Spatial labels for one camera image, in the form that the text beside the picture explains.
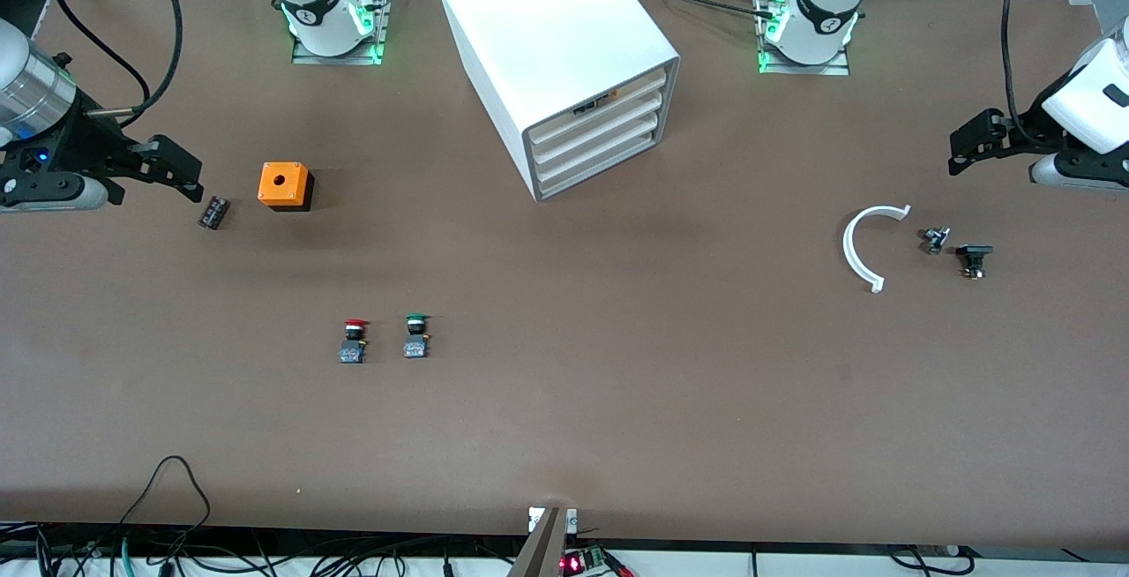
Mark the green push button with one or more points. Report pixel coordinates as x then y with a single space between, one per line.
414 348

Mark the white semicircular bracket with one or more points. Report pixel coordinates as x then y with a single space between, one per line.
848 246

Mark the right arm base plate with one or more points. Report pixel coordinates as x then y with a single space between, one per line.
340 58

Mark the small metal switch part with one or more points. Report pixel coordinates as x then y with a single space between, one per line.
935 240

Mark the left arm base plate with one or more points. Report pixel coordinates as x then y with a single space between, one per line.
794 70

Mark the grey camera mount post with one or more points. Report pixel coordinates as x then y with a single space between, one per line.
542 550

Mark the orange button box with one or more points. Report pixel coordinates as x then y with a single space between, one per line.
282 184

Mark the black switch part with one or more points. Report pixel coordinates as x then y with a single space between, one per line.
974 251

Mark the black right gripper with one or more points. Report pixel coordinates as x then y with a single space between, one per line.
81 140

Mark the circuit board with red light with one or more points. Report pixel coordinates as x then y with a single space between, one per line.
573 564

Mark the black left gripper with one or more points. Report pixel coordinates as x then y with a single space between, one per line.
1021 138

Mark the small black contact block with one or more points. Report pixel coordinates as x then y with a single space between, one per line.
214 212

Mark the red push button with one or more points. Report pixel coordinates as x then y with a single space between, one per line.
353 351

